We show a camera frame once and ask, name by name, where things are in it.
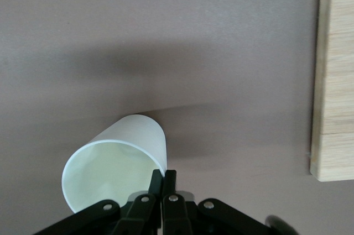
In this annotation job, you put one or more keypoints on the bamboo cutting board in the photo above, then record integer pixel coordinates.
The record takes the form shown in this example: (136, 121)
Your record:
(337, 80)

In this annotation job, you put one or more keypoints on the brown table cover mat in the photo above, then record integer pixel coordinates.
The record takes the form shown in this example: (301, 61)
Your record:
(166, 25)

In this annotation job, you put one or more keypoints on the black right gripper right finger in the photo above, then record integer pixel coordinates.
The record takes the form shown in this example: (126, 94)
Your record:
(179, 218)

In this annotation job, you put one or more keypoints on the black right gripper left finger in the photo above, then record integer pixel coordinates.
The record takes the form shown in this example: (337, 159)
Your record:
(132, 218)

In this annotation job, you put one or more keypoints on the white plastic cup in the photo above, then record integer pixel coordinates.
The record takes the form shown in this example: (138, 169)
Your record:
(138, 135)

